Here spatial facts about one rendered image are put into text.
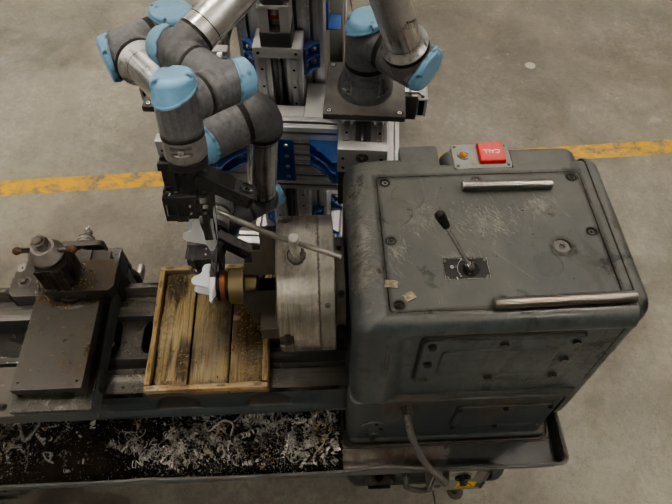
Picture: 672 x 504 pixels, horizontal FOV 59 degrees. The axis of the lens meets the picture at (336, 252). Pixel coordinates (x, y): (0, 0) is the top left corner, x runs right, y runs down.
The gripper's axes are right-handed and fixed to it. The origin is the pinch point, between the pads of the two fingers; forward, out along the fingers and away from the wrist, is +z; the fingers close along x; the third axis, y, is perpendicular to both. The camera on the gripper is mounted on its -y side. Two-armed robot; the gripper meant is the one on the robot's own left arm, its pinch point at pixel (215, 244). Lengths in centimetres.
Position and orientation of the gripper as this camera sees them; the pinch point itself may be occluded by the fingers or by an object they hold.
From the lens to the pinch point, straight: 120.5
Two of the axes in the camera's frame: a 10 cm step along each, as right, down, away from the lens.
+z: 0.1, 7.6, 6.5
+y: -10.0, 0.3, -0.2
